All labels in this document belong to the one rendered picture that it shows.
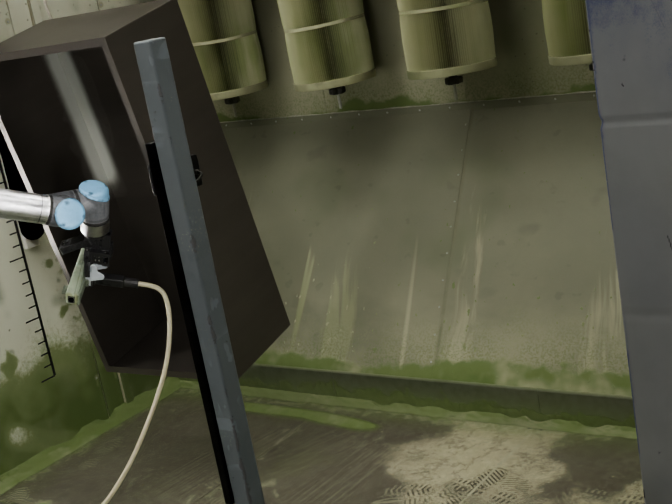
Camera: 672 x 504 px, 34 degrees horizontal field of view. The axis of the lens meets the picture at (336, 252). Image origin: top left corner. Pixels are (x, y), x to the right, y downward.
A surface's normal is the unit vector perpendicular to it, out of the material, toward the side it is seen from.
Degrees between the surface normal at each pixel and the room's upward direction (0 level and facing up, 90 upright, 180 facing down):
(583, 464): 0
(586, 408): 90
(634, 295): 90
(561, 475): 0
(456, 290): 57
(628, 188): 90
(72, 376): 90
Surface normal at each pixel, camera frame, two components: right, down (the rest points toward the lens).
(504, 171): -0.57, -0.26
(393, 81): -0.57, 0.31
